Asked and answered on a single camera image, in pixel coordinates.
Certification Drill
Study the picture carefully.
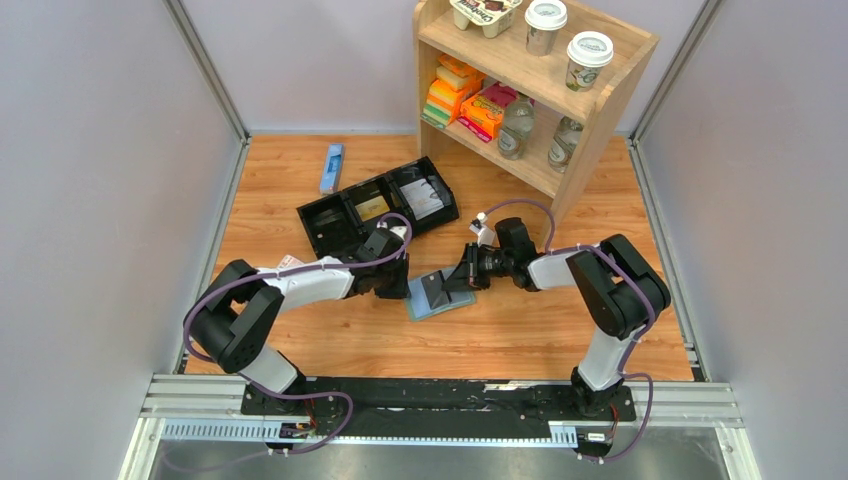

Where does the wooden shelf unit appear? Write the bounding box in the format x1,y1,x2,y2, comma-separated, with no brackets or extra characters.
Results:
411,0,661,248

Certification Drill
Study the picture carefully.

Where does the blue rectangular box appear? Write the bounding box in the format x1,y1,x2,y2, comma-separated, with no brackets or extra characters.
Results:
319,143,344,195

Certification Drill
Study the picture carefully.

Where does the paper coffee cup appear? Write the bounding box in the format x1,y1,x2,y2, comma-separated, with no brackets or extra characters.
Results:
566,31,614,92
525,0,568,56

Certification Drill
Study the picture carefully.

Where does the chocolate pudding cup pack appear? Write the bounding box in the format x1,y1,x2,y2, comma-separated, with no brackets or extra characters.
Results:
449,0,523,39

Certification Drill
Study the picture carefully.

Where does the gold card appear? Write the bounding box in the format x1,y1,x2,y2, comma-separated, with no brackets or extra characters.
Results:
354,196,391,223

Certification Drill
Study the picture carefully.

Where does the stacked colourful sponges pack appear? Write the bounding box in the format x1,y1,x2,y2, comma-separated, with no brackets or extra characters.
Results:
421,54,486,129

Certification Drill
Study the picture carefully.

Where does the glass bottle right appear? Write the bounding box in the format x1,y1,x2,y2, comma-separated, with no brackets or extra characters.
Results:
548,116,583,173

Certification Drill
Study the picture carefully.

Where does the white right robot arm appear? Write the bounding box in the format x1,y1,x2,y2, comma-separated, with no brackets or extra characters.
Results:
442,217,671,419

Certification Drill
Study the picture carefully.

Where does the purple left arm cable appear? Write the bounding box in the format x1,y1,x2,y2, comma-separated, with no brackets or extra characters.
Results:
182,211,413,457

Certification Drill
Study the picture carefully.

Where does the glass bottle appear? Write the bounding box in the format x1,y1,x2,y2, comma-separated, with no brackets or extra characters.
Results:
548,116,583,173
497,93,535,160

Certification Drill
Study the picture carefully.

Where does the paper coffee cup right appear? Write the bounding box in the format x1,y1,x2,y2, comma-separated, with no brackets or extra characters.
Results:
566,31,614,92

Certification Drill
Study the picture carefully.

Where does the orange snack box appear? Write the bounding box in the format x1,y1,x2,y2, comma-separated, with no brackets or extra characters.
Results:
457,82,518,143

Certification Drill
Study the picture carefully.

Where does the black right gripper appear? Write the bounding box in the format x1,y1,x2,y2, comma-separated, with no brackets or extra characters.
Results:
442,241,514,290

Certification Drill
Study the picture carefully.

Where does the paper coffee cup left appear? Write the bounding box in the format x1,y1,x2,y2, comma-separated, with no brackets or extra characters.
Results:
525,0,568,56

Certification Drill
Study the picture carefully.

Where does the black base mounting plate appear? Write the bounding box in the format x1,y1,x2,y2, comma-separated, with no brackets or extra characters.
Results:
241,377,637,440

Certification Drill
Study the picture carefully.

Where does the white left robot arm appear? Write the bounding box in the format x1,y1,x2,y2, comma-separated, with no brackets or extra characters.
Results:
183,224,411,415

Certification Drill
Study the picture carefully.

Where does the silver VIP card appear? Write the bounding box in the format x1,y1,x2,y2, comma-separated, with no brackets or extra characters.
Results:
400,179,445,220

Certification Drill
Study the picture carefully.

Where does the dark grey VIP card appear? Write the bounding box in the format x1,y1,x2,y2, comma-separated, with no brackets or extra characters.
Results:
421,269,468,311

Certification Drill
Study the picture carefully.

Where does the glass bottle left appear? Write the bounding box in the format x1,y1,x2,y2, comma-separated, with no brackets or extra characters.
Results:
497,93,535,160

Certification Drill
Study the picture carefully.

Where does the teal leather card holder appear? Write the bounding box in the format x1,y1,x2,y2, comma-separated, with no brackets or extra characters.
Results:
405,267,476,322

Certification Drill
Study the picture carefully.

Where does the black three-compartment tray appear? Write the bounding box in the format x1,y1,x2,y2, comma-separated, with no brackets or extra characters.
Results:
297,156,459,258

